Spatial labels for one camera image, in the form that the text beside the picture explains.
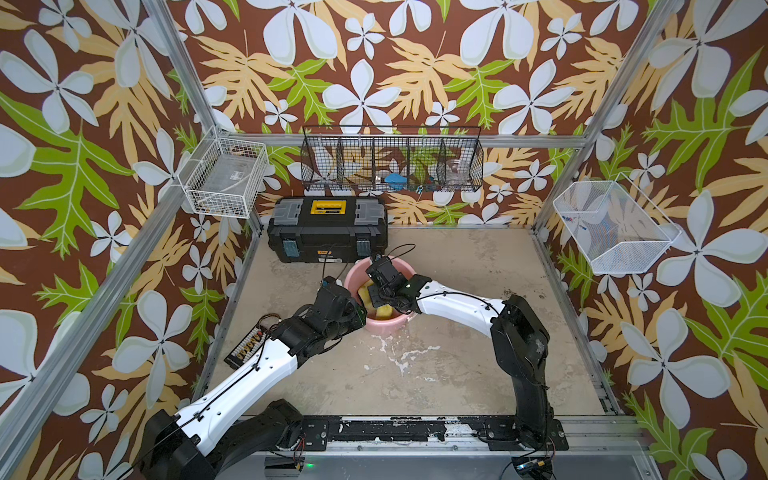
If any yellow microfiber cloth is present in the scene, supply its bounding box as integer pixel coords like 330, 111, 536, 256
357, 281, 396, 320

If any pink plastic bucket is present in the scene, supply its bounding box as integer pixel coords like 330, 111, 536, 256
343, 258, 414, 337

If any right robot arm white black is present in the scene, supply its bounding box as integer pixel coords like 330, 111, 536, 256
366, 255, 554, 450

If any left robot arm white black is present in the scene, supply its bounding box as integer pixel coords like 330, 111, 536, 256
131, 277, 366, 479

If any black plastic toolbox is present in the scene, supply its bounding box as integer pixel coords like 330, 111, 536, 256
267, 197, 388, 263

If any blue object in black basket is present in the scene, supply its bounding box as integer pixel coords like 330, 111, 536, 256
384, 173, 408, 191

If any black connector board with wires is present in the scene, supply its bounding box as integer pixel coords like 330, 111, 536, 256
224, 313, 281, 370

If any black wire basket back wall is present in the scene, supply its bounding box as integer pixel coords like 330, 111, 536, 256
298, 124, 485, 193

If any white wire basket left wall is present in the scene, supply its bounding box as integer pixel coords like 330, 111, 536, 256
179, 128, 270, 219

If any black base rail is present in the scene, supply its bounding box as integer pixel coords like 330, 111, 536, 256
298, 415, 569, 452

